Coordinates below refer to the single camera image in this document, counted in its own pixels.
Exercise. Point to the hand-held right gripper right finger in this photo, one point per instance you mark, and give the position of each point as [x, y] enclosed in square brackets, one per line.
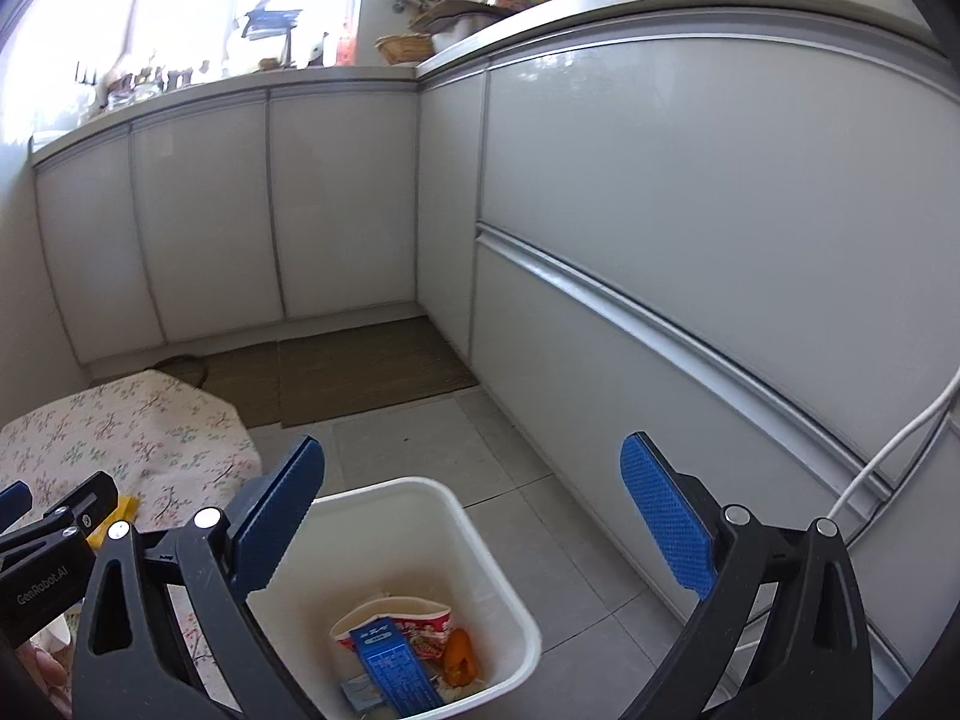
[667, 517]

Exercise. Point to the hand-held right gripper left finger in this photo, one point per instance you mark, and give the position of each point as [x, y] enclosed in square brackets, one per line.
[277, 517]

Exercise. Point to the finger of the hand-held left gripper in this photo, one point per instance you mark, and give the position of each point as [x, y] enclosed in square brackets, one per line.
[86, 499]
[13, 499]

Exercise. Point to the white plastic bin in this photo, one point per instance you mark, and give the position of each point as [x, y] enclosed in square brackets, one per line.
[420, 525]

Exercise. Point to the red instant noodle cup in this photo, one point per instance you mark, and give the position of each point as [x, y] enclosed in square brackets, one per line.
[420, 626]

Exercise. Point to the dark blue cardboard box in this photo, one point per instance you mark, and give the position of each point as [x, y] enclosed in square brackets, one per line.
[397, 675]

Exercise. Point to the orange carrot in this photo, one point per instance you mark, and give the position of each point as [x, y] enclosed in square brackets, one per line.
[457, 652]

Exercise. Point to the floral tablecloth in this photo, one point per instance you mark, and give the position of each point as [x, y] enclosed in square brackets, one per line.
[135, 427]

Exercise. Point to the brown woven floor mat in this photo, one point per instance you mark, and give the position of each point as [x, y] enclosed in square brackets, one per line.
[240, 382]
[367, 367]

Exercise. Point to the pale blue paper packet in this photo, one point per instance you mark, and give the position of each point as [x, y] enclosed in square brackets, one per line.
[360, 690]

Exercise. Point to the white drawer kitchen cabinet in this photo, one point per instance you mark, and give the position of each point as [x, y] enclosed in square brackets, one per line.
[675, 202]

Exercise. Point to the row of small jars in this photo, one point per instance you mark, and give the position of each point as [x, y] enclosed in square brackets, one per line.
[142, 82]

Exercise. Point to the orange red bottle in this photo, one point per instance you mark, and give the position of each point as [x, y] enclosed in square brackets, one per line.
[345, 51]

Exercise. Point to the wicker basket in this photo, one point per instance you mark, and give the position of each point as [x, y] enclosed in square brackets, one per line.
[405, 46]

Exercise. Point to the blue folded object on stand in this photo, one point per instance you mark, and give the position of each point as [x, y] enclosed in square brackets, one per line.
[270, 21]

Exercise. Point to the bright window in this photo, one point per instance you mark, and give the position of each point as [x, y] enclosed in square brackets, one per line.
[187, 0]

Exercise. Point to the brown wooden board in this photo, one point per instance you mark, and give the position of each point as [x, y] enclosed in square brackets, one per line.
[450, 13]

